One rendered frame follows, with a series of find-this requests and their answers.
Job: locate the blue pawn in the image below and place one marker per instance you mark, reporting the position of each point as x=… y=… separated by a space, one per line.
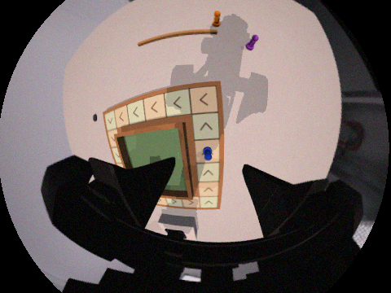
x=207 y=151

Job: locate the orange wooden stick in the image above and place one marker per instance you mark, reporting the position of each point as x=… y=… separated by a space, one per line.
x=181 y=33

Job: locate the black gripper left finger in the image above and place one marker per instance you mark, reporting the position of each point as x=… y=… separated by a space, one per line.
x=140 y=187

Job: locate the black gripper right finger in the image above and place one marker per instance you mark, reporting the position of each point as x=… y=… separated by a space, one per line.
x=276 y=200

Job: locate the purple pawn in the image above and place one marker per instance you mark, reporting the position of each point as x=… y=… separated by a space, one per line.
x=250 y=45

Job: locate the orange pawn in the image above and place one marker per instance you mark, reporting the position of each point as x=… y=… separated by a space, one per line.
x=216 y=19

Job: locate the square wooden game board with arrow squares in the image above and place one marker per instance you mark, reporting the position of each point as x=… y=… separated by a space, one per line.
x=140 y=147

